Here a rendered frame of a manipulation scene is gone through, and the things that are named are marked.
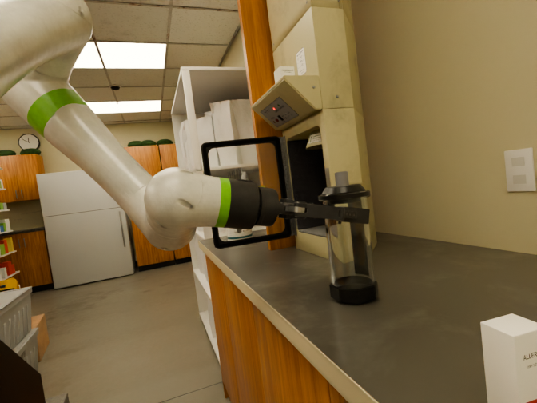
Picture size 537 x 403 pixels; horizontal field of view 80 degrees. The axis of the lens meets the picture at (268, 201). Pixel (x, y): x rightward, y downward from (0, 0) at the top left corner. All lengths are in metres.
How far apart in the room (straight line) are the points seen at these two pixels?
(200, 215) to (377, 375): 0.35
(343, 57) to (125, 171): 0.72
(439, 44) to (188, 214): 1.01
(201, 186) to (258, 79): 0.87
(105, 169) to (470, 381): 0.68
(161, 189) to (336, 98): 0.66
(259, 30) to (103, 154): 0.91
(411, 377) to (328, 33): 0.91
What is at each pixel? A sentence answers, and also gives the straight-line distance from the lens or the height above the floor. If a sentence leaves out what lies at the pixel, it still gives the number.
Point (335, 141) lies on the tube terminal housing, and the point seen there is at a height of 1.31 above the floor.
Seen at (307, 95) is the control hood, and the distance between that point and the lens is 0.99.
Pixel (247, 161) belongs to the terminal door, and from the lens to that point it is 1.22.
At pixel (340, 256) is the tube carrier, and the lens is 0.68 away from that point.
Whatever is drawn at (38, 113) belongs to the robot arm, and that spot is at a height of 1.40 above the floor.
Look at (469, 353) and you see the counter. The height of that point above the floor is 0.94.
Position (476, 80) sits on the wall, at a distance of 1.18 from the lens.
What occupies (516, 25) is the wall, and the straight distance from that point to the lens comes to 1.14.
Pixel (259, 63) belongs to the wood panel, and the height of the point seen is 1.69.
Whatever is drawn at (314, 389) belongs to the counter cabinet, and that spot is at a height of 0.81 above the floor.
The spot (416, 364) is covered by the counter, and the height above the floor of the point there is 0.94.
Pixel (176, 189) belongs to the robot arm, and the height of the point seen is 1.22.
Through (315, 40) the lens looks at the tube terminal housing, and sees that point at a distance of 1.06.
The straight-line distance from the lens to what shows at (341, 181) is 0.69.
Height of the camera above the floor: 1.21
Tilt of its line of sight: 3 degrees down
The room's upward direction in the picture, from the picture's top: 7 degrees counter-clockwise
